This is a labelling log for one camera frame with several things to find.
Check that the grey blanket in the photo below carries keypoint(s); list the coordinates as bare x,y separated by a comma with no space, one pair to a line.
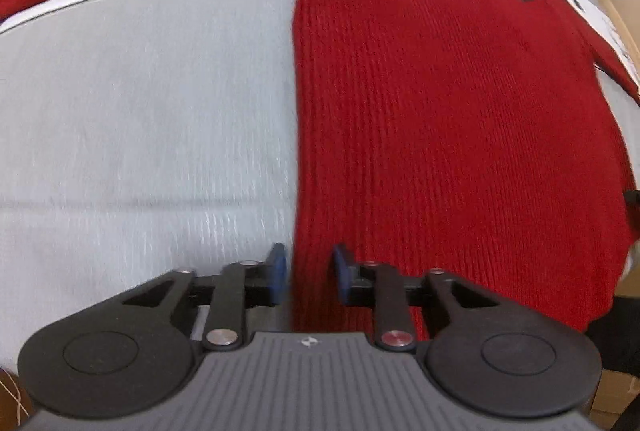
150,111

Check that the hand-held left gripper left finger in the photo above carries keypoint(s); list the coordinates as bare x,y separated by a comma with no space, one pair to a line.
278,272

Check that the cardboard box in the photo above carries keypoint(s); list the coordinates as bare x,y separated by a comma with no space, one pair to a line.
617,393

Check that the red knit sweater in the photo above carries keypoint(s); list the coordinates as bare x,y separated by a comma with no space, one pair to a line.
425,111

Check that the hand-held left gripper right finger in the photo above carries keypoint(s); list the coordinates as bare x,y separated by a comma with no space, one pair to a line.
342,272

